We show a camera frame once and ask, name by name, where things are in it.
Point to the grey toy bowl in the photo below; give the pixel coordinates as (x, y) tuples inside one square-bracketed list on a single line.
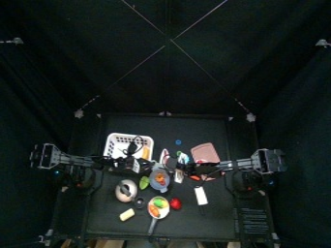
[(157, 185)]

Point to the white rectangular block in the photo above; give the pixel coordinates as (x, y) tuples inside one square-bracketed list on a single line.
[(200, 196)]

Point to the green toy vegetable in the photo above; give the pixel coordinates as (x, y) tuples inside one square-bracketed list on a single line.
[(160, 202)]

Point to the blue and white toy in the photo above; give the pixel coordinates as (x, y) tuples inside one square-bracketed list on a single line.
[(184, 157)]

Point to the pink cutting board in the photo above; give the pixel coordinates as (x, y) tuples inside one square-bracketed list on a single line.
[(205, 152)]

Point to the small black cup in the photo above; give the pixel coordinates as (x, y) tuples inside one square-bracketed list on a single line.
[(139, 202)]

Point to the orange toy food in bowl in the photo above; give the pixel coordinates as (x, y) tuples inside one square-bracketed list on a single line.
[(160, 178)]

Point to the metal frame bracket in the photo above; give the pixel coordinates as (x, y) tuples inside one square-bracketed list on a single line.
[(16, 41), (321, 42), (251, 117), (77, 113)]

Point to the green toy leaf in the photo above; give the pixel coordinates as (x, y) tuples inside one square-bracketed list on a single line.
[(144, 182)]

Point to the grey toy frying pan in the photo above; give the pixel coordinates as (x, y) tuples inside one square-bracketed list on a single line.
[(157, 213)]

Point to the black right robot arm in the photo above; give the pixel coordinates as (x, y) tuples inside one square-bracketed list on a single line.
[(257, 160)]

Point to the orange toy food block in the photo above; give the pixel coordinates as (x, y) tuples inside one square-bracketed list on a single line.
[(145, 152)]

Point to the pale yellow toy cheese block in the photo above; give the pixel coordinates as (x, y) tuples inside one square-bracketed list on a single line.
[(127, 214)]

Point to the red toy strawberry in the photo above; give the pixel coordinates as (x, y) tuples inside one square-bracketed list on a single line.
[(175, 203)]

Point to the orange toy carrot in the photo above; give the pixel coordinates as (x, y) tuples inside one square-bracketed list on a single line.
[(195, 177)]

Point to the white plastic basket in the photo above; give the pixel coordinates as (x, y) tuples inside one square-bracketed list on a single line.
[(116, 143)]

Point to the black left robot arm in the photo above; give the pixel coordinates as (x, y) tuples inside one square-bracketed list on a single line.
[(64, 158)]

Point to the red and white toy tool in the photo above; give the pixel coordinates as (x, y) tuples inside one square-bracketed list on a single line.
[(163, 155)]

